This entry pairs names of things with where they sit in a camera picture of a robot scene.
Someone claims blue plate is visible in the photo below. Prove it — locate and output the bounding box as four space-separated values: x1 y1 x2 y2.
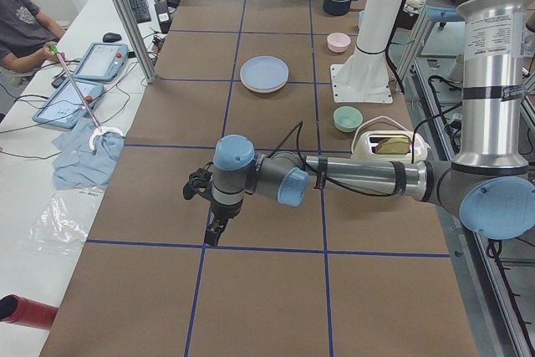
240 56 289 89

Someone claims pink plate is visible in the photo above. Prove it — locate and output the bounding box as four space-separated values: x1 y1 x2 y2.
241 81 287 94

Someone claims pink bowl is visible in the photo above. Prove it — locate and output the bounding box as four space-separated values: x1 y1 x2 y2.
327 32 351 54

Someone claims light blue cup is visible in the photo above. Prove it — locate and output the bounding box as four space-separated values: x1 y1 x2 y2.
358 10 365 30

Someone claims black keyboard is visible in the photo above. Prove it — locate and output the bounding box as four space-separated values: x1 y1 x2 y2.
127 0 151 23

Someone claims clear plastic bag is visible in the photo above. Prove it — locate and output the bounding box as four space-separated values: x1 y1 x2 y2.
21 189 104 257

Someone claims blue cloth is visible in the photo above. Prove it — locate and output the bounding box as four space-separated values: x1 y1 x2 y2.
53 118 124 190

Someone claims black computer mouse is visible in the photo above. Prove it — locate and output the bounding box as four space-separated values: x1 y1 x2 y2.
102 32 122 43

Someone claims cream toaster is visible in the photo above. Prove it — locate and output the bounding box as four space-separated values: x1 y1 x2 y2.
351 115 431 164

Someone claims green bowl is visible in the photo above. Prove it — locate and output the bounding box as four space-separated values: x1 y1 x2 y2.
333 105 364 133

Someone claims lower teach pendant tablet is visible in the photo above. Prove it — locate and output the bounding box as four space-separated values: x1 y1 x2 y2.
32 79 104 129

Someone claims teach pendant tablet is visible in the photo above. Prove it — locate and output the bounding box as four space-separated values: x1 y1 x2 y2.
73 43 128 83
32 79 104 129

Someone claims upper teach pendant tablet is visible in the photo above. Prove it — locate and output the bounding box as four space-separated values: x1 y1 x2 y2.
73 43 128 83

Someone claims toast slice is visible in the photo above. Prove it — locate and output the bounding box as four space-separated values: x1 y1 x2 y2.
374 136 411 155

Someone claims red tube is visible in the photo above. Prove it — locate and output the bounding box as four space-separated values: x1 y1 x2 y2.
1 294 58 330

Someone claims pink reacher grabber stick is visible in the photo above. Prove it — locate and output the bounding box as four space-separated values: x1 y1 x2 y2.
48 43 125 153

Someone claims seated person grey shirt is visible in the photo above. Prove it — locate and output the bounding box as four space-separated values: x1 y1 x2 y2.
1 0 66 74

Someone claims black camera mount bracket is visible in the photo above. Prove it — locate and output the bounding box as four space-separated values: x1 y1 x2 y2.
182 167 212 201

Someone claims aluminium frame post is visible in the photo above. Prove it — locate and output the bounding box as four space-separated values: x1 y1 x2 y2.
112 0 156 84

